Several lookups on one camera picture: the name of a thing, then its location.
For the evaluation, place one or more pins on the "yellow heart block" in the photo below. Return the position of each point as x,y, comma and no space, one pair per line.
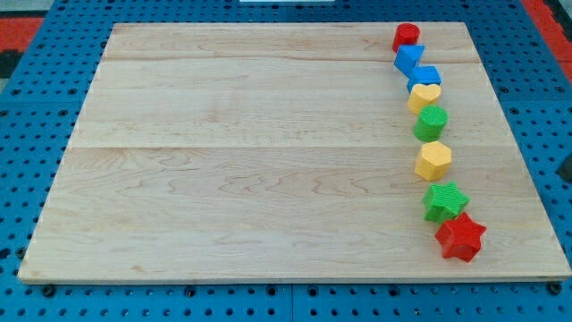
422,95

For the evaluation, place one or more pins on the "wooden board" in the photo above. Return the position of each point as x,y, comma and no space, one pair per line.
246,153

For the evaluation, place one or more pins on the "yellow hexagon block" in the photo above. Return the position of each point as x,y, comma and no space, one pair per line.
433,161

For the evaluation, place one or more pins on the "green cylinder block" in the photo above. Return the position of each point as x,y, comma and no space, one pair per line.
430,123

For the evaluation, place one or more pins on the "blue triangle block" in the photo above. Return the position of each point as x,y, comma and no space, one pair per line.
408,57

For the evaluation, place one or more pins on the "green star block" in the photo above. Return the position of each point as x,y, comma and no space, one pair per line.
444,202

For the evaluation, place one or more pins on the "blue cube block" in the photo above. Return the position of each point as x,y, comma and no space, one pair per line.
426,75

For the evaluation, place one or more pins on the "red cylinder block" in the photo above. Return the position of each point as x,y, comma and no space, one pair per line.
406,34

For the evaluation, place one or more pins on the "red star block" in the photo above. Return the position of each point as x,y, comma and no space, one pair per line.
460,237

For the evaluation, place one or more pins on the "dark object at right edge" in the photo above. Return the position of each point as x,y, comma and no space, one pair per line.
565,169

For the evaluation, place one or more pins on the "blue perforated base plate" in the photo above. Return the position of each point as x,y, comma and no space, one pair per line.
42,100

